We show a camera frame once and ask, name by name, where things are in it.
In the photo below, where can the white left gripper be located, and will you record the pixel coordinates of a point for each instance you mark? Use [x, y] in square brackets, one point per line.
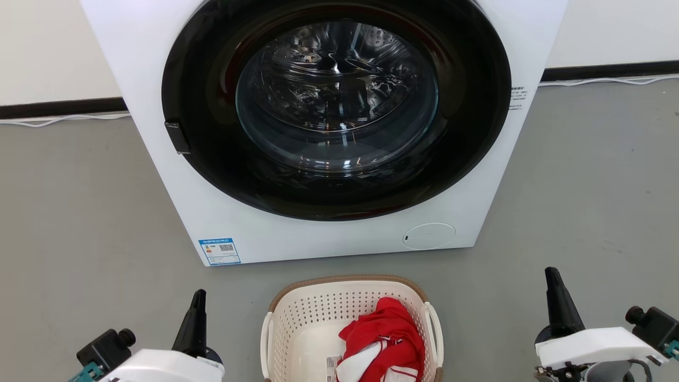
[164, 369]

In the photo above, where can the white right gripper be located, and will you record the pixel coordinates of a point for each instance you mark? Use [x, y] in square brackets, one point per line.
[594, 345]

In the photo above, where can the cream perforated laundry basket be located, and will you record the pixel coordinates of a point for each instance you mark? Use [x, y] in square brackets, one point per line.
[307, 323]

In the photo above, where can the blue energy label sticker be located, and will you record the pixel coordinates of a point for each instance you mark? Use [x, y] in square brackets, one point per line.
[219, 252]

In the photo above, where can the white paper tag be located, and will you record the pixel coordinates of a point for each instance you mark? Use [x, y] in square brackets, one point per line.
[333, 365]

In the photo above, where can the round white filter cover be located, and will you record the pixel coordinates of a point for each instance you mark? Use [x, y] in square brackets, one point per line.
[428, 236]

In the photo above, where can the black round glass washer door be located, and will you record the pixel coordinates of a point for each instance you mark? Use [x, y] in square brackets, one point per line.
[212, 159]

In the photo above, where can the red and white garment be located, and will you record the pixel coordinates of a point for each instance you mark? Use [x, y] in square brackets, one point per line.
[387, 329]

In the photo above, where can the small printed text label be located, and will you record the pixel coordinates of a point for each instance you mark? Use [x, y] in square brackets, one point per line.
[518, 98]

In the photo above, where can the black baseboard strip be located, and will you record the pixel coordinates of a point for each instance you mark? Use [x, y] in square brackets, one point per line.
[63, 107]
[610, 70]

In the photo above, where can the white front-load washing machine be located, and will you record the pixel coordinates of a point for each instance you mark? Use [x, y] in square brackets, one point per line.
[148, 79]

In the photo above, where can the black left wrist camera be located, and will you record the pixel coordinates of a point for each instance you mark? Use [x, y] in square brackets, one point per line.
[106, 347]

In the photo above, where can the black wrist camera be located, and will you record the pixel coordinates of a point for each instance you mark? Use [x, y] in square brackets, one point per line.
[655, 326]
[106, 347]

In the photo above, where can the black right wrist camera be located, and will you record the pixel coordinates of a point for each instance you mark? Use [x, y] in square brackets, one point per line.
[655, 326]

